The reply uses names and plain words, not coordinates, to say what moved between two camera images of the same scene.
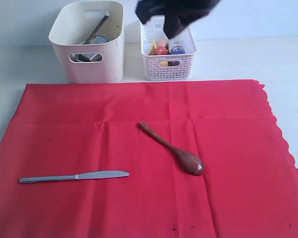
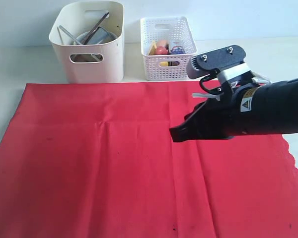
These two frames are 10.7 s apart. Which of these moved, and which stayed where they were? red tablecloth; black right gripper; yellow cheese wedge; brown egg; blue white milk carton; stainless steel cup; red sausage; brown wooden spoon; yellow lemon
Moved: black right gripper; stainless steel cup; brown wooden spoon
Stayed: yellow lemon; red tablecloth; brown egg; yellow cheese wedge; blue white milk carton; red sausage
